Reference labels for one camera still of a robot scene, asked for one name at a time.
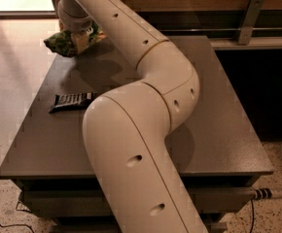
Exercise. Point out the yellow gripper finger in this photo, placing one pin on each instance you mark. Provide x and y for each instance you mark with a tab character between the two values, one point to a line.
80	41

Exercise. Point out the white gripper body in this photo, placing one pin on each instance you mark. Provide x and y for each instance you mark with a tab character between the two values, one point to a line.
72	21

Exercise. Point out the green rice chip bag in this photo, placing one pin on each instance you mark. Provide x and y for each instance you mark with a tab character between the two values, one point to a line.
61	42

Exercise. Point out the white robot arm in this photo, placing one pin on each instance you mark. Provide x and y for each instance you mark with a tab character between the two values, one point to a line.
124	129

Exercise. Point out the black snack bar wrapper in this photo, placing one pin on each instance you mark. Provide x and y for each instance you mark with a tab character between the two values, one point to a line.
70	102

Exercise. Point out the upper grey drawer front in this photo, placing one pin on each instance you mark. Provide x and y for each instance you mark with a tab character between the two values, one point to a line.
73	203

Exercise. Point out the grey drawer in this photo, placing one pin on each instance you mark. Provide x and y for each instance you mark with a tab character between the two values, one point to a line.
97	227
73	203

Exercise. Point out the grey drawer cabinet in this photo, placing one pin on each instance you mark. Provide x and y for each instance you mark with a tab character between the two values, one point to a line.
215	147

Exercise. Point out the lower grey drawer front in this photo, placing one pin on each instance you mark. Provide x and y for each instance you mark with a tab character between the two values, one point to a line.
97	227

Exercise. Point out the white power strip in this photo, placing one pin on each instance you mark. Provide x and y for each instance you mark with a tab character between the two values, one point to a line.
267	193

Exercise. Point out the right metal wall bracket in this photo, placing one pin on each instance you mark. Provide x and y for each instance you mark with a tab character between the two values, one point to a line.
249	20

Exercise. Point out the horizontal metal rail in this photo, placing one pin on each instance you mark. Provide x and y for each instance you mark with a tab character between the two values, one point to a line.
226	32

